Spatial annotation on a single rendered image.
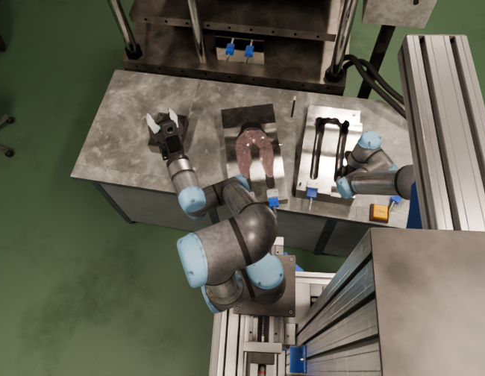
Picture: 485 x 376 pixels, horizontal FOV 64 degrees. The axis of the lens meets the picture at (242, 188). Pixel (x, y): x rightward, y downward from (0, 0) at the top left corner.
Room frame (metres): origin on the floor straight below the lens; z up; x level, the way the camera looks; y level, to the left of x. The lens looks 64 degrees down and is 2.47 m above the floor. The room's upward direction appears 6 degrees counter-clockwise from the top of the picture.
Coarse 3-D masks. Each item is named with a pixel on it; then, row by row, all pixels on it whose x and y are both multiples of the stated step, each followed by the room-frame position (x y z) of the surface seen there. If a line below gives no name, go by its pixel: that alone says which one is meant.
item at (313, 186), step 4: (308, 180) 0.75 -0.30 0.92; (308, 184) 0.73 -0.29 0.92; (312, 184) 0.73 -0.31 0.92; (316, 184) 0.72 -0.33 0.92; (308, 188) 0.72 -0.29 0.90; (312, 188) 0.71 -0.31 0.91; (316, 188) 0.71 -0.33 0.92; (308, 192) 0.69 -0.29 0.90; (312, 192) 0.69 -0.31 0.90; (316, 192) 0.69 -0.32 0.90; (308, 196) 0.68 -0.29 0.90; (312, 196) 0.67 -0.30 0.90
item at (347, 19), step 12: (108, 0) 1.73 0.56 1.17; (348, 0) 1.41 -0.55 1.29; (120, 12) 1.73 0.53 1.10; (348, 12) 1.40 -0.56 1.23; (120, 24) 1.73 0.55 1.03; (348, 24) 1.40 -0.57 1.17; (132, 36) 1.75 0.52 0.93; (348, 36) 1.41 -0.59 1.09; (132, 48) 1.73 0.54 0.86; (336, 48) 1.42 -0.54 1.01; (336, 60) 1.40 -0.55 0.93; (336, 72) 1.40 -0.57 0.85
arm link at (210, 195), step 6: (210, 186) 0.55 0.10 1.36; (204, 192) 0.52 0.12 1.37; (210, 192) 0.52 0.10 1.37; (210, 198) 0.50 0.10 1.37; (216, 198) 0.50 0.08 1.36; (204, 204) 0.49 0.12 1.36; (210, 204) 0.49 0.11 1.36; (216, 204) 0.49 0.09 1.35; (198, 210) 0.47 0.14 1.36; (204, 210) 0.48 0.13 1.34; (192, 216) 0.47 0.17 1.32; (198, 216) 0.47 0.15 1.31
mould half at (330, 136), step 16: (320, 112) 1.15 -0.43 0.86; (336, 112) 1.14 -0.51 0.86; (352, 112) 1.13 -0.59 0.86; (336, 128) 0.99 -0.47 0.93; (352, 128) 0.98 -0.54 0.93; (304, 144) 0.95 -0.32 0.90; (336, 144) 0.92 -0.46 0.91; (352, 144) 0.91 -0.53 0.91; (304, 160) 0.87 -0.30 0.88; (320, 160) 0.86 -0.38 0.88; (304, 176) 0.78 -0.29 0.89; (320, 176) 0.77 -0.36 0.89; (304, 192) 0.71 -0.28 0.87; (320, 192) 0.69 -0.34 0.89
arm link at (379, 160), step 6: (378, 150) 0.66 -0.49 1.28; (372, 156) 0.64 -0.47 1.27; (378, 156) 0.64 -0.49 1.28; (384, 156) 0.64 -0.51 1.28; (366, 162) 0.64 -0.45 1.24; (372, 162) 0.62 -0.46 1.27; (378, 162) 0.62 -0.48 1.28; (384, 162) 0.61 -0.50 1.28; (390, 162) 0.61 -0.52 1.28; (366, 168) 0.60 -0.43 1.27; (372, 168) 0.59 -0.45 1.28; (378, 168) 0.59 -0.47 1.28; (384, 168) 0.59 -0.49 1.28; (390, 168) 0.59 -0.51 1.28; (396, 168) 0.59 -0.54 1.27
